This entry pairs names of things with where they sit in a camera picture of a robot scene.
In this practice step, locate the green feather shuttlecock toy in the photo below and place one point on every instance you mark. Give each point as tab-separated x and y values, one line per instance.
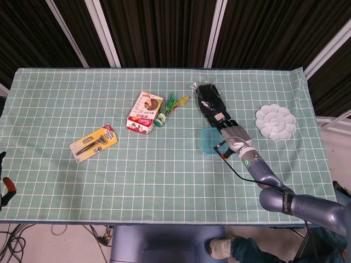
160	118

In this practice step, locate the white flower-shaped paint palette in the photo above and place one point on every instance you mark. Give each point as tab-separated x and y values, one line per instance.
275	123

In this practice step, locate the left black-silver robot hand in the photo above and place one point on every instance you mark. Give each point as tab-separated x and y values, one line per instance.
8	185

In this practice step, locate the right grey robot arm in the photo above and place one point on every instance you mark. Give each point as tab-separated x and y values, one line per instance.
301	205

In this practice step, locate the beige sneaker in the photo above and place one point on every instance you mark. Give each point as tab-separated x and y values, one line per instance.
220	249

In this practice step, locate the teal plastic container lid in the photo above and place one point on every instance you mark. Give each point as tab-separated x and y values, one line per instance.
211	141

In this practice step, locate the white metal frame post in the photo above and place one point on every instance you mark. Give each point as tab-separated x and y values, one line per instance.
329	48
67	30
103	30
215	30

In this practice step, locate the razor in yellow blister pack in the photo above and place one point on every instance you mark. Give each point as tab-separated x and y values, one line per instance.
93	143

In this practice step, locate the black gloves in plastic bag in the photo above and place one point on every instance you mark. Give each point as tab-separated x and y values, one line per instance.
211	104

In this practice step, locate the red-white chocolate cookie box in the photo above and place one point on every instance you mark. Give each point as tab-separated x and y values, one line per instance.
144	115

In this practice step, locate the right black-silver robot hand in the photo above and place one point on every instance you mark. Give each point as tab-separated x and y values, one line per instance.
237	137

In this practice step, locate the green checked tablecloth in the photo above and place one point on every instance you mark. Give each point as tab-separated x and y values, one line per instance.
153	175

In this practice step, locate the dark brown curtain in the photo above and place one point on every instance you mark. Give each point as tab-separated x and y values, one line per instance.
164	30

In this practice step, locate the white floor frame rail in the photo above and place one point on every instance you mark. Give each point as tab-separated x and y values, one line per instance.
333	124

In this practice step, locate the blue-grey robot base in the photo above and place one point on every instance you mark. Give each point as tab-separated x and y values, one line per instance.
164	243

